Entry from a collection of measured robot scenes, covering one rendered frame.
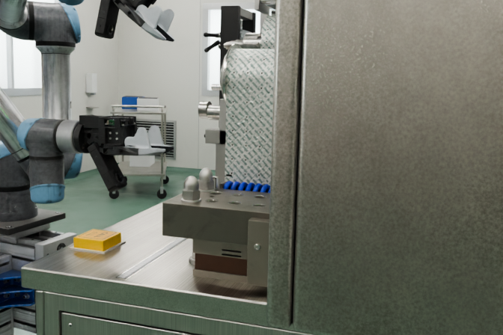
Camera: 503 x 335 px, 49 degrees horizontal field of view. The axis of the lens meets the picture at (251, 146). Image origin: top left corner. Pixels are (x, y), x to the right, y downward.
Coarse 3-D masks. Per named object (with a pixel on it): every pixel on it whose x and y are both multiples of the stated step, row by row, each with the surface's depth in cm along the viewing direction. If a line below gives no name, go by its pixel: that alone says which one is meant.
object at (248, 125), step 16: (240, 112) 112; (256, 112) 111; (240, 128) 112; (256, 128) 111; (240, 144) 112; (256, 144) 111; (240, 160) 113; (256, 160) 112; (240, 176) 113; (256, 176) 112
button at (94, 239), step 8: (88, 232) 115; (96, 232) 115; (104, 232) 115; (112, 232) 115; (80, 240) 111; (88, 240) 110; (96, 240) 110; (104, 240) 110; (112, 240) 112; (120, 240) 115; (88, 248) 110; (96, 248) 110; (104, 248) 110
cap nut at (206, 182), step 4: (204, 168) 108; (208, 168) 108; (200, 172) 108; (204, 172) 107; (208, 172) 107; (200, 176) 107; (204, 176) 107; (208, 176) 107; (212, 176) 108; (200, 180) 107; (204, 180) 107; (208, 180) 107; (212, 180) 108; (200, 184) 107; (204, 184) 107; (208, 184) 107; (212, 184) 107; (200, 188) 107; (204, 188) 107; (208, 188) 107; (212, 188) 108
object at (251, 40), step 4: (244, 36) 140; (248, 36) 139; (252, 36) 139; (256, 36) 139; (260, 36) 138; (244, 40) 139; (248, 40) 139; (252, 40) 138; (256, 40) 138; (244, 44) 139; (248, 44) 139; (252, 44) 138; (256, 44) 138; (244, 48) 139; (248, 48) 139; (252, 48) 138; (256, 48) 138
